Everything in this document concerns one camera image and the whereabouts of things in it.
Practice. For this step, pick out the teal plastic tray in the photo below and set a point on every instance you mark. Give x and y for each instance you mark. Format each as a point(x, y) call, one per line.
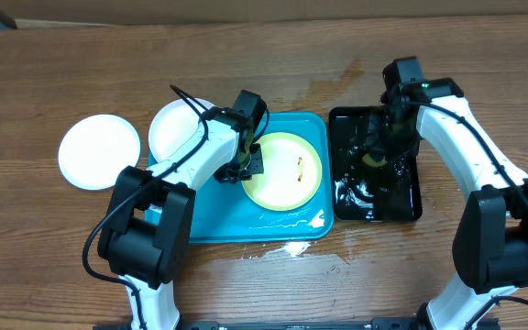
point(223, 212)

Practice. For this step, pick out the green and yellow sponge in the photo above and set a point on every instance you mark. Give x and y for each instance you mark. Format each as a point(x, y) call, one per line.
point(368, 160)

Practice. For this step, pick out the white plate at tray corner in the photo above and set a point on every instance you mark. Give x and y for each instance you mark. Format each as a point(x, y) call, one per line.
point(170, 128)

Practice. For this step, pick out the black mounting rail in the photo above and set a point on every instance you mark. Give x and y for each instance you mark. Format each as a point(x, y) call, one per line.
point(376, 324)

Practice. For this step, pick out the black tray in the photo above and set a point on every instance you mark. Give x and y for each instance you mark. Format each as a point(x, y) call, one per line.
point(361, 192)

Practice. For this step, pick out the white plate with sauce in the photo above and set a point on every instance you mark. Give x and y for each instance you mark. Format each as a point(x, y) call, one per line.
point(96, 149)

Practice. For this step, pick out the yellow plate with sauce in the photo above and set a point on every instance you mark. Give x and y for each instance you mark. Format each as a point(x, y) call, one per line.
point(292, 173)

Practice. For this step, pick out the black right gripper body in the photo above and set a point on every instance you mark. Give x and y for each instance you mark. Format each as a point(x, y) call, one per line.
point(391, 141)

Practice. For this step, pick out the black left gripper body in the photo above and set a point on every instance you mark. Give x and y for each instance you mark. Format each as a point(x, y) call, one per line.
point(244, 169)

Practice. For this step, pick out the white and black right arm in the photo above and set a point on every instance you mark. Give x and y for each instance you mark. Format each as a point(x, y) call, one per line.
point(490, 248)

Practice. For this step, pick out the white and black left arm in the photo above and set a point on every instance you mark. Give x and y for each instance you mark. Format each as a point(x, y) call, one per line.
point(146, 231)

